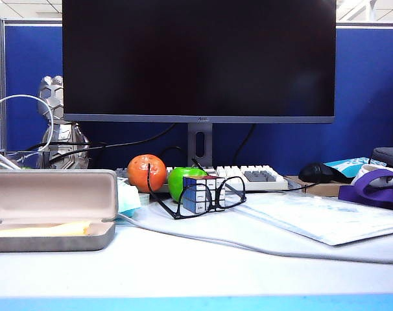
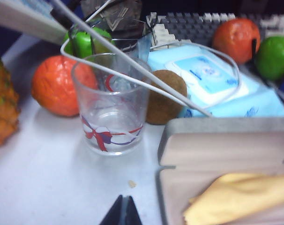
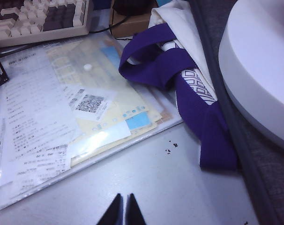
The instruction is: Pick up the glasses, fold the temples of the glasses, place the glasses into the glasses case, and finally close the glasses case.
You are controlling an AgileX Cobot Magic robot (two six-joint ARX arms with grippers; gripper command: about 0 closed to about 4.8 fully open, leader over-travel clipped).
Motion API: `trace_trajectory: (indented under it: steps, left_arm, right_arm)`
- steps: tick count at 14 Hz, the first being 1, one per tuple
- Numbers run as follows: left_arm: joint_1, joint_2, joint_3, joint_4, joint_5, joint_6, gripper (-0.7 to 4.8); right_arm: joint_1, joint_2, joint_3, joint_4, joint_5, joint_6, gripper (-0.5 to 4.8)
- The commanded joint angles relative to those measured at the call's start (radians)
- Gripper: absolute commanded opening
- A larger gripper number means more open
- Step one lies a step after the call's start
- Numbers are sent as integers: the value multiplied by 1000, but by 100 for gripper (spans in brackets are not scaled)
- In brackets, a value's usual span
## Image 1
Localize black-framed glasses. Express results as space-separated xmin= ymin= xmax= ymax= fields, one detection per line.
xmin=147 ymin=157 xmax=248 ymax=220

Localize brown mouse pad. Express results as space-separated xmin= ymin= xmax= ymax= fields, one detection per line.
xmin=285 ymin=174 xmax=353 ymax=198

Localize white looped cable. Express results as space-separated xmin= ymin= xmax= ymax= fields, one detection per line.
xmin=0 ymin=94 xmax=54 ymax=153

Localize dark grey cushion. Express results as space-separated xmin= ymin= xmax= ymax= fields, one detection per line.
xmin=368 ymin=146 xmax=393 ymax=172

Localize clear glass cup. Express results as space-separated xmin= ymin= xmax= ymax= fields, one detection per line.
xmin=0 ymin=150 xmax=43 ymax=170

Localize white and grey keyboard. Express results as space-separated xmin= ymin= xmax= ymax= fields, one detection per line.
xmin=115 ymin=164 xmax=290 ymax=192

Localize silver partition post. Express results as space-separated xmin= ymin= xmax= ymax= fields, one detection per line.
xmin=0 ymin=17 xmax=8 ymax=153

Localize light blue mask pack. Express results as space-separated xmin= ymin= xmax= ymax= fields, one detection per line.
xmin=115 ymin=177 xmax=142 ymax=218

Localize thick light grey cable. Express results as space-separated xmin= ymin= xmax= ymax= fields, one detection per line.
xmin=117 ymin=210 xmax=393 ymax=266

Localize teal snack packet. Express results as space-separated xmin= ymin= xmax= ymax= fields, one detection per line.
xmin=322 ymin=157 xmax=372 ymax=179

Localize Rubik's cube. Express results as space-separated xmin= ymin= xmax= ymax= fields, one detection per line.
xmin=182 ymin=174 xmax=226 ymax=217

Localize grey glasses case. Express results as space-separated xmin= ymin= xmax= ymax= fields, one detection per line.
xmin=0 ymin=168 xmax=119 ymax=253

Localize black computer mouse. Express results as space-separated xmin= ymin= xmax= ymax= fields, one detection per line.
xmin=298 ymin=161 xmax=334 ymax=184

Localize purple fabric strap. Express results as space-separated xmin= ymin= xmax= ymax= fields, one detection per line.
xmin=338 ymin=168 xmax=393 ymax=213

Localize black computer monitor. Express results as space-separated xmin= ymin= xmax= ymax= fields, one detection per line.
xmin=62 ymin=0 xmax=337 ymax=124

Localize orange fruit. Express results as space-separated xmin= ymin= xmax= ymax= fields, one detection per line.
xmin=127 ymin=154 xmax=168 ymax=194

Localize grey monitor stand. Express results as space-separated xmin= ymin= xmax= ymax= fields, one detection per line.
xmin=187 ymin=122 xmax=213 ymax=168

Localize clear plastic document bag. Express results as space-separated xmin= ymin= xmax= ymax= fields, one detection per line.
xmin=224 ymin=190 xmax=393 ymax=246

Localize silver angular figurine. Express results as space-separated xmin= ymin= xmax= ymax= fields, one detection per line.
xmin=36 ymin=75 xmax=90 ymax=170

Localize white bag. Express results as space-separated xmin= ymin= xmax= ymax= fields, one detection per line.
xmin=350 ymin=163 xmax=393 ymax=187

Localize yellow cleaning cloth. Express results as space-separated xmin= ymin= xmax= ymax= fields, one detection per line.
xmin=0 ymin=220 xmax=93 ymax=237

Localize black mouse cable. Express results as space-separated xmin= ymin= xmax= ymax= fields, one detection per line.
xmin=280 ymin=181 xmax=322 ymax=194

